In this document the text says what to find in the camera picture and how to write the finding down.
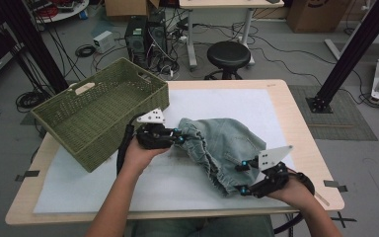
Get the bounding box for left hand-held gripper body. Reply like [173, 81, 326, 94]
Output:
[134, 108, 176, 151]

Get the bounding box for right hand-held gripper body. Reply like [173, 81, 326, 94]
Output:
[248, 145, 294, 199]

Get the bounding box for light blue denim pants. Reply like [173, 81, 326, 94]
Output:
[176, 117, 268, 198]

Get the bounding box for green woven basket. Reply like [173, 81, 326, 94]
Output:
[30, 57, 171, 174]

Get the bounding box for person's right hand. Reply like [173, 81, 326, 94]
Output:
[265, 169, 310, 211]

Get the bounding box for person's left hand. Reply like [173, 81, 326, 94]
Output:
[121, 136, 171, 177]

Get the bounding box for person's legs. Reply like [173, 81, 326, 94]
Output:
[129, 215, 275, 237]

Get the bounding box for black tape strip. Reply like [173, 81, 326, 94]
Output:
[14, 170, 41, 183]
[323, 180, 348, 193]

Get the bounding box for black tape cross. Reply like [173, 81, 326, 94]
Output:
[331, 211, 358, 229]

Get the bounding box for black round stool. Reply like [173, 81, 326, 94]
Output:
[204, 40, 252, 81]

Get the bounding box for black computer tower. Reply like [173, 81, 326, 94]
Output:
[147, 22, 168, 57]
[123, 15, 148, 65]

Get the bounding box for dark floor mat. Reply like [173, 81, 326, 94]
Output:
[287, 84, 379, 142]

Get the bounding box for small white box device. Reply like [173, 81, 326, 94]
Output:
[92, 30, 116, 54]

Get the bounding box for cardboard box with open flap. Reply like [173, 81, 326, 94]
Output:
[104, 0, 161, 18]

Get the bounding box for white desk with legs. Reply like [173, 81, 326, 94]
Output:
[178, 0, 285, 72]

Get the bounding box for round white table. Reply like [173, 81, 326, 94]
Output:
[24, 0, 91, 25]

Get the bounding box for large cardboard box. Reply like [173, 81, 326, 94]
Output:
[285, 0, 353, 34]

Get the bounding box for left hand-held gripper cable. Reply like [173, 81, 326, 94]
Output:
[115, 113, 149, 176]

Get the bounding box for hand-held gripper cable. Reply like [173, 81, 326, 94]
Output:
[115, 113, 149, 176]
[272, 171, 316, 235]

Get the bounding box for right hand-held gripper cable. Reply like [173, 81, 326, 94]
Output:
[272, 171, 316, 235]

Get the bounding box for small black cable coil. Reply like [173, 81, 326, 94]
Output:
[74, 43, 97, 58]

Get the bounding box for long black floor cable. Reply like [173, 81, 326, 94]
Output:
[233, 23, 376, 107]

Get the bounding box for large black cable coil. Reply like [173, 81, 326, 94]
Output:
[15, 90, 48, 114]

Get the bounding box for black metal post with base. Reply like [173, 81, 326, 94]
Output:
[305, 0, 379, 115]

